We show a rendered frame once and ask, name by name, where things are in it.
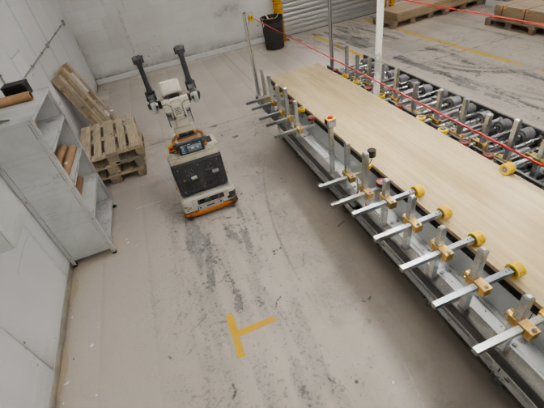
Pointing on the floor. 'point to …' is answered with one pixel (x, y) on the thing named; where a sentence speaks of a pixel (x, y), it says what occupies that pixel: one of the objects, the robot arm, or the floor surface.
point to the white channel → (378, 45)
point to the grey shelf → (82, 237)
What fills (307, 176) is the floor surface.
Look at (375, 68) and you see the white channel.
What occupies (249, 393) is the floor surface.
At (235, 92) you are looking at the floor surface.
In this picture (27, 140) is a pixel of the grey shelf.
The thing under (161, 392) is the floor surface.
